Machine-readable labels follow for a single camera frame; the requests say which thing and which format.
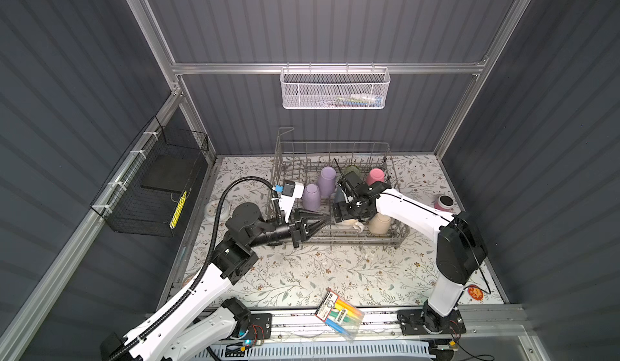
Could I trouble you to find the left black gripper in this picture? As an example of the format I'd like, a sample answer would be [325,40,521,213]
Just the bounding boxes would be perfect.
[244,207,328,253]

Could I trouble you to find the white ceramic mug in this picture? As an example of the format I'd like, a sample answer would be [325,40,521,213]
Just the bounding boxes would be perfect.
[337,219,365,233]

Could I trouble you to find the beige cup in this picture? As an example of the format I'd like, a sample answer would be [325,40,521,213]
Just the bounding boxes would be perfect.
[367,213,392,236]

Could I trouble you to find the purple cup front row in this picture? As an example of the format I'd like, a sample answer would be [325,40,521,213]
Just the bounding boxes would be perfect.
[302,183,321,212]

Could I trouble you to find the pink cup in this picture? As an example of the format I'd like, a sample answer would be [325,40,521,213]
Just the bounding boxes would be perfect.
[366,168,386,186]

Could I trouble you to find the green translucent cup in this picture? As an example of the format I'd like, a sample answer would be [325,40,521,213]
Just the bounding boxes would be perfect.
[343,165,362,178]

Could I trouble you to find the lilac cup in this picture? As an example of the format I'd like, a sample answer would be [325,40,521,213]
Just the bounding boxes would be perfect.
[316,166,337,199]

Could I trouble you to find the blue translucent cup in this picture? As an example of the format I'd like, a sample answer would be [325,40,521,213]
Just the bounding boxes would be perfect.
[334,188,346,203]

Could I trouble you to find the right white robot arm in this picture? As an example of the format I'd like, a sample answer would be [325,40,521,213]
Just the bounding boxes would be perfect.
[334,172,488,334]

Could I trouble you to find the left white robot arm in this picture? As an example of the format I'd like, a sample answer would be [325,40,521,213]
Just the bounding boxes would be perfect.
[100,179,331,360]

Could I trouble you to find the floral table mat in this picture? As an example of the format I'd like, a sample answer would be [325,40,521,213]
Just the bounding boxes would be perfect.
[173,154,505,309]

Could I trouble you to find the highlighter marker pack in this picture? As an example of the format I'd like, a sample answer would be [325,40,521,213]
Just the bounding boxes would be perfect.
[314,288,365,342]

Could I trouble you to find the yellow marker pen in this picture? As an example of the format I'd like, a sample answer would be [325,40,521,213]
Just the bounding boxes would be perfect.
[169,191,188,230]

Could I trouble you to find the red round sticker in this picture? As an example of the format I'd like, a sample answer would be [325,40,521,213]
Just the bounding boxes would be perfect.
[467,284,485,301]

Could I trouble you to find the grey wire dish rack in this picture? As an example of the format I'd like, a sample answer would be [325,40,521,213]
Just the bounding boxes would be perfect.
[271,127,410,247]

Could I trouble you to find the pens in wall basket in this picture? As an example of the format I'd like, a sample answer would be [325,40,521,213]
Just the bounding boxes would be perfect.
[319,94,384,109]

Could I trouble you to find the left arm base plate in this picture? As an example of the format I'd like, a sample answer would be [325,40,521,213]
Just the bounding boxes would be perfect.
[229,314,273,341]

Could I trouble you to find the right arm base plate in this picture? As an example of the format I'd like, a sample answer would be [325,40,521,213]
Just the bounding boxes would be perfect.
[397,307,467,335]

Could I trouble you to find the white wire wall basket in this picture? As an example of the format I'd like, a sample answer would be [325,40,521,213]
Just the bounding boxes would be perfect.
[279,67,391,110]

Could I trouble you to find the black wire side basket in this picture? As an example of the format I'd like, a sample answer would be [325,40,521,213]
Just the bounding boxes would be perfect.
[91,113,214,238]

